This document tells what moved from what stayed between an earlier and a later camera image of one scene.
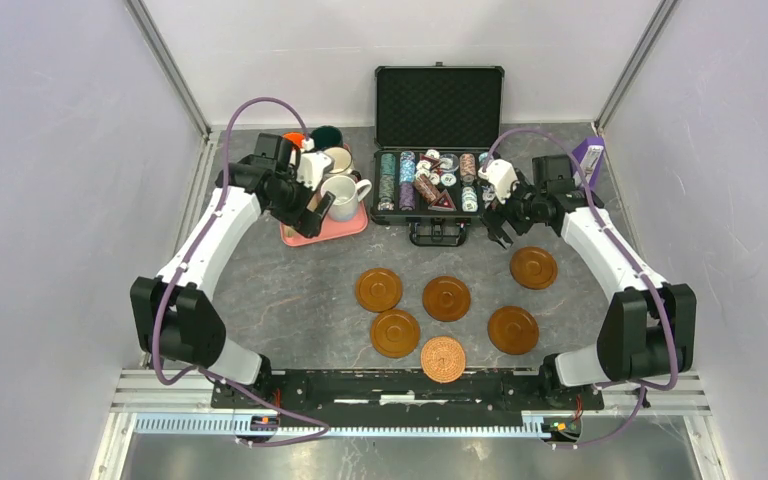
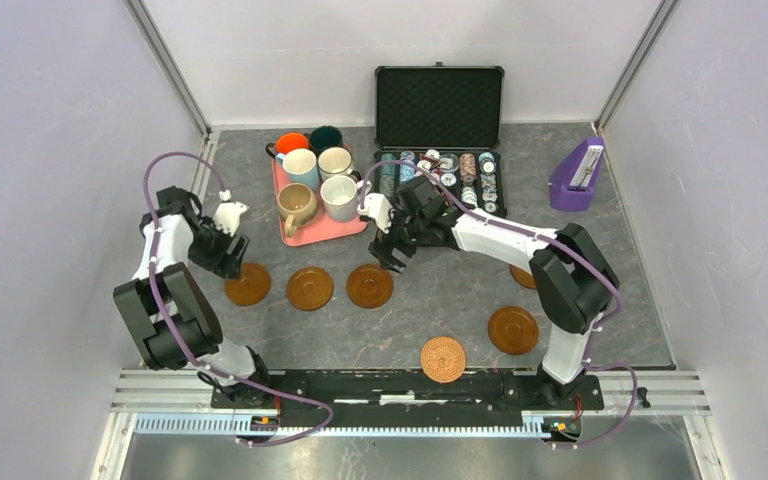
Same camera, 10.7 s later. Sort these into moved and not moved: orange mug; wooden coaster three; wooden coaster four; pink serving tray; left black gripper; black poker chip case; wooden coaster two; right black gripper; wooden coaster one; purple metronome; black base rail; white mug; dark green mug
Moved: left black gripper; right black gripper; wooden coaster three; wooden coaster two; wooden coaster one
Not moved: wooden coaster four; white mug; orange mug; black poker chip case; black base rail; dark green mug; pink serving tray; purple metronome
